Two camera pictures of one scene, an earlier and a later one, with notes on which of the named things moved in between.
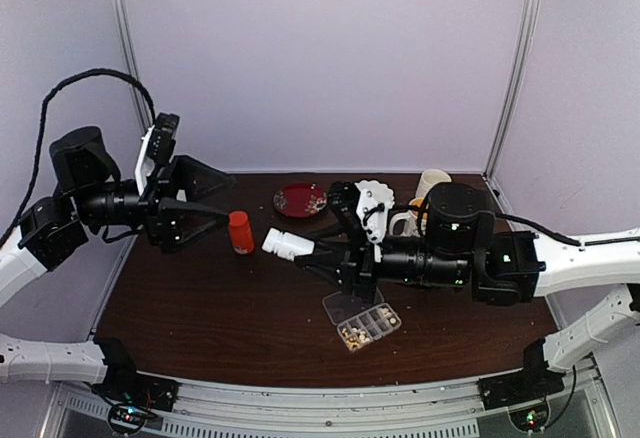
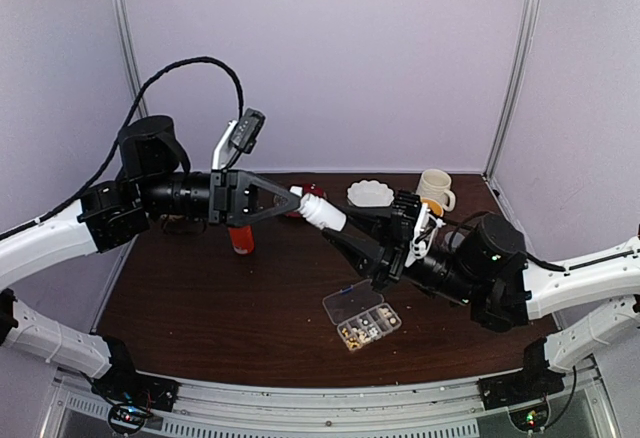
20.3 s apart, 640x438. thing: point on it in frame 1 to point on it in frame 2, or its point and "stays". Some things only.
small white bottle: x=286 y=244 to x=321 y=212
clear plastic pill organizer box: x=358 y=326 stays
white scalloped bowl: x=381 y=192 stays
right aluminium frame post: x=524 y=63 stays
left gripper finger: x=194 y=179 to x=293 y=200
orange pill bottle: x=243 y=240 stays
